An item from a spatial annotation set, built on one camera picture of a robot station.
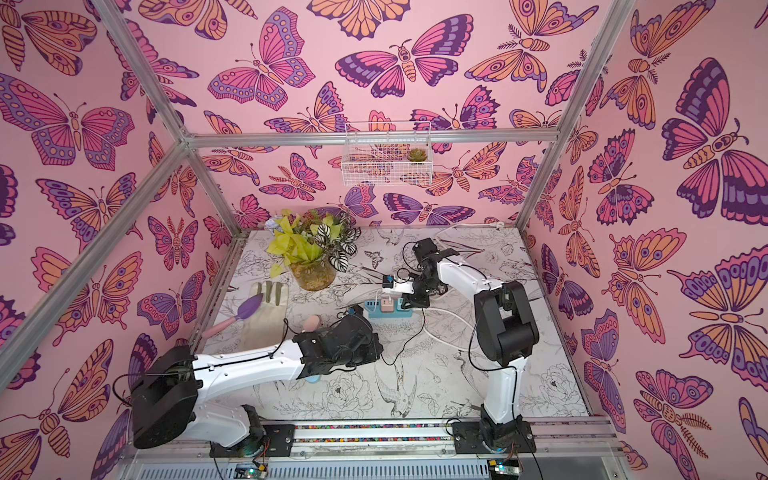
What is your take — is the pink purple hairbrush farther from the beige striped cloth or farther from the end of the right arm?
the end of the right arm

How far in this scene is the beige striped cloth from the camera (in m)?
0.93

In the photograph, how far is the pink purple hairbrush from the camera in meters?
0.95

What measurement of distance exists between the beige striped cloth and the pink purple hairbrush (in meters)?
0.01
